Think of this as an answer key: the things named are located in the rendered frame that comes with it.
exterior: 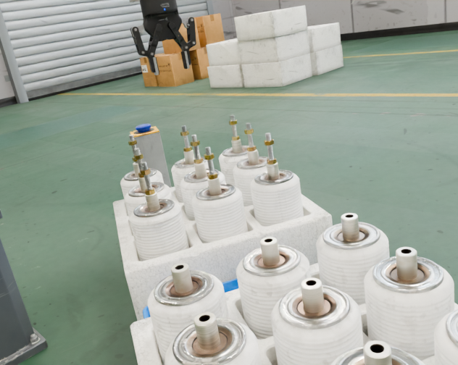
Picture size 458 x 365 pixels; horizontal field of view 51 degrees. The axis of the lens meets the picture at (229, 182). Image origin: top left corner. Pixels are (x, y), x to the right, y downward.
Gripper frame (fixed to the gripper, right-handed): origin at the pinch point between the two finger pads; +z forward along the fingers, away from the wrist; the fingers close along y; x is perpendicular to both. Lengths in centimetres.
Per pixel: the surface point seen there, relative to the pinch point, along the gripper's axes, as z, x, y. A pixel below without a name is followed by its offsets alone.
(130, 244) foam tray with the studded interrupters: 29.6, -18.2, -19.7
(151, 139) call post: 18.0, 14.3, -4.8
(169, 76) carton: 38, 360, 95
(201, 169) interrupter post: 20.7, -12.8, -1.6
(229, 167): 24.9, -4.1, 7.9
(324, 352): 25, -69, -9
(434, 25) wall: 41, 336, 409
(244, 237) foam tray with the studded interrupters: 29.6, -30.9, -1.3
